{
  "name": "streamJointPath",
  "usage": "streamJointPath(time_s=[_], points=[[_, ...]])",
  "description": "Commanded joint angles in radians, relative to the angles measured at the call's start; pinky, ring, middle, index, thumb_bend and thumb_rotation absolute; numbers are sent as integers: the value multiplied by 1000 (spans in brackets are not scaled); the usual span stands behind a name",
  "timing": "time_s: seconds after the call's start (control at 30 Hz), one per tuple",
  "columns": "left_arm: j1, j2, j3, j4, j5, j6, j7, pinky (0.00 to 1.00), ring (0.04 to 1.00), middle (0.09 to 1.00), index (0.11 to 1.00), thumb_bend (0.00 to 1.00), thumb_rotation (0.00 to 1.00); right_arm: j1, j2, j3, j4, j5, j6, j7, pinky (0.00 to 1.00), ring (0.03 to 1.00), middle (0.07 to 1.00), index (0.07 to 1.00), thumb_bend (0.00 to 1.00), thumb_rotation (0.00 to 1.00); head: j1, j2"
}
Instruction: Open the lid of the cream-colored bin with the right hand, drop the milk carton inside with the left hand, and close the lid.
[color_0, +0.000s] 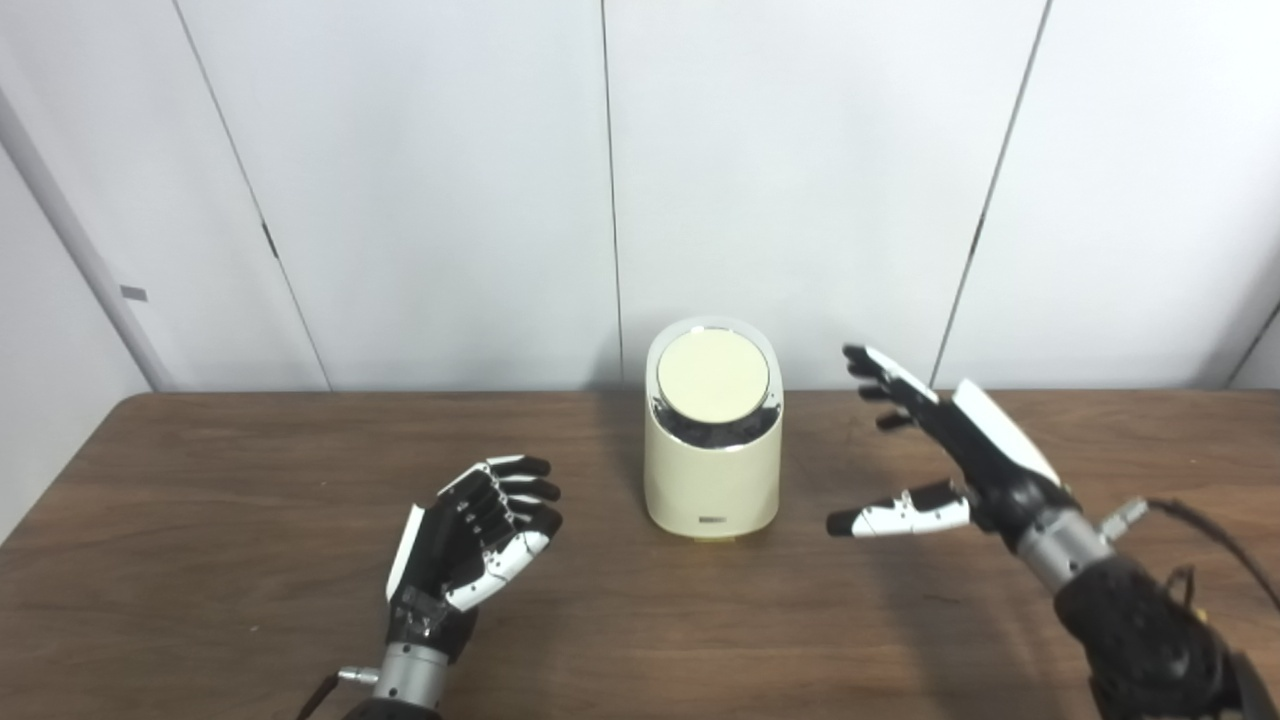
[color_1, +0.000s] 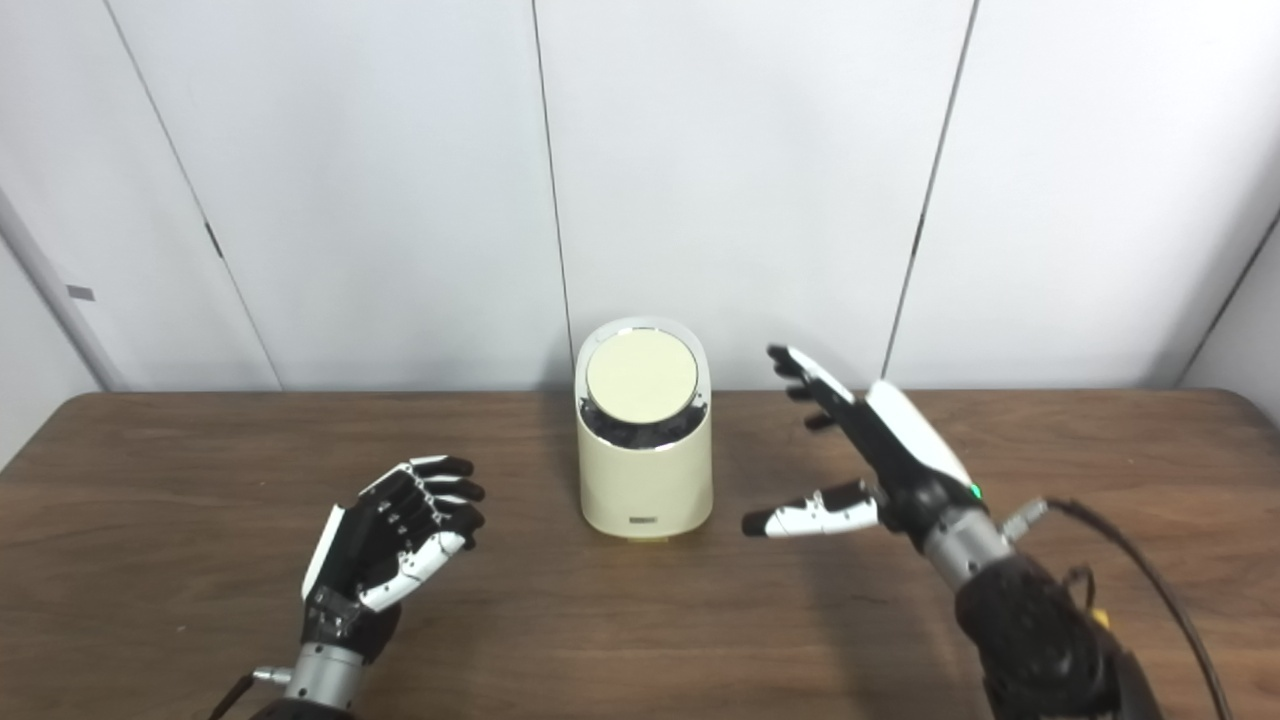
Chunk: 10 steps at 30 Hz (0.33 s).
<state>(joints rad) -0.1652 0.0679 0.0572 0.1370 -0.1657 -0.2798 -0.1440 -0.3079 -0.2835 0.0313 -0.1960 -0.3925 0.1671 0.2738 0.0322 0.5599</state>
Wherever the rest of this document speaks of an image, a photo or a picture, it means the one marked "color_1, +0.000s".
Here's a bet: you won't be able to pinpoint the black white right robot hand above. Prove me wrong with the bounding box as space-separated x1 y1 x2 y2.
742 345 986 551

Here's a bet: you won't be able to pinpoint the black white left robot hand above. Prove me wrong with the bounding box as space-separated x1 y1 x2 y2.
300 455 487 661

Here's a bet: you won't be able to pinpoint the cream-colored cylindrical trash bin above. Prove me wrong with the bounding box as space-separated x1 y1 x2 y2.
574 317 714 542

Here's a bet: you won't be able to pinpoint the round cream bin lid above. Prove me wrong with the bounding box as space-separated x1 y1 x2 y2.
585 328 699 426

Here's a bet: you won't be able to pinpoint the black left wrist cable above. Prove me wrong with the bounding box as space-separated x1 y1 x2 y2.
208 672 257 720

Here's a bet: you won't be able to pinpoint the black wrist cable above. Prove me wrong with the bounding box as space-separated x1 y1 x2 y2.
1000 497 1233 720
208 672 257 720

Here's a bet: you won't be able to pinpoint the thin wire with yellow connector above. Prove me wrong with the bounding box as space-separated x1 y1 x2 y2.
1063 565 1113 631

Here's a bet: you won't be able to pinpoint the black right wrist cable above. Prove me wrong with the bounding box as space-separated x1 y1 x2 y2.
1000 497 1233 720

